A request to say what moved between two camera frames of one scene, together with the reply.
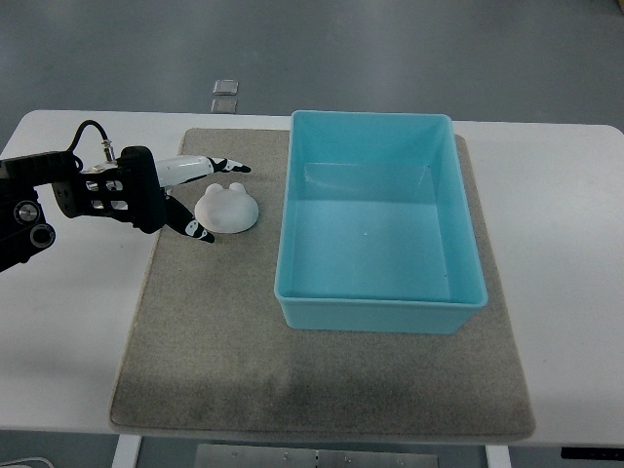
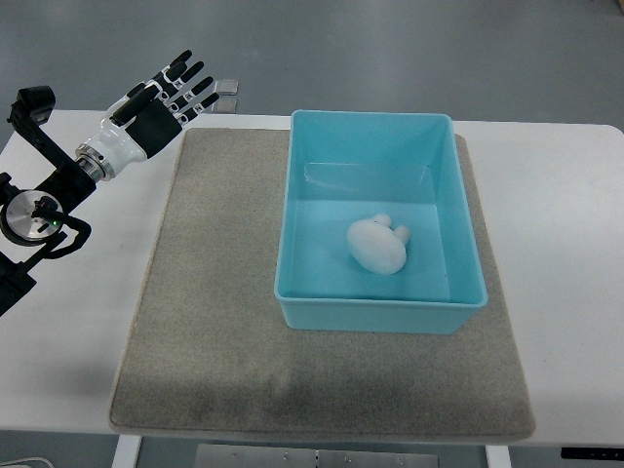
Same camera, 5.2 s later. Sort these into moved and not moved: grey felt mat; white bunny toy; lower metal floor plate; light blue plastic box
Moved: white bunny toy
Not moved: light blue plastic box; grey felt mat; lower metal floor plate
